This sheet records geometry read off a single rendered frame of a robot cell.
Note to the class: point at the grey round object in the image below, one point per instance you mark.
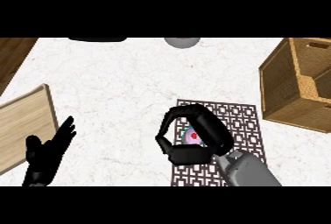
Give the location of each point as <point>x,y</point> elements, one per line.
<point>182,42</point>

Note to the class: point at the brown patterned placemat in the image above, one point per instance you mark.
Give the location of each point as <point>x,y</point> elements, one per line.
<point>241,125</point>

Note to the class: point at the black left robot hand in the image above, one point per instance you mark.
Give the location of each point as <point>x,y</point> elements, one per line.
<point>45,157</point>

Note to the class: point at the black flat object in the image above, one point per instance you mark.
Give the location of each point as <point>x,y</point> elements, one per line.
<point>98,39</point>

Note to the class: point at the brown wicker basket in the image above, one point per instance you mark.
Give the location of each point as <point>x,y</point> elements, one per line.
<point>302,84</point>

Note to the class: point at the brown wooden panel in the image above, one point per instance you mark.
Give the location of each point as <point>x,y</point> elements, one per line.
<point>12,58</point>

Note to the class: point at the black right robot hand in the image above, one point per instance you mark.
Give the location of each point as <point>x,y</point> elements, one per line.
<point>207,131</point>

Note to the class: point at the pink frosted cupcake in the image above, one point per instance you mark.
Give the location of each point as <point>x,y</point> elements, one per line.
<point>193,136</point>

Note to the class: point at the pale wooden cutting board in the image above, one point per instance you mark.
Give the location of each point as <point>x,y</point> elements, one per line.
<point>24,125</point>

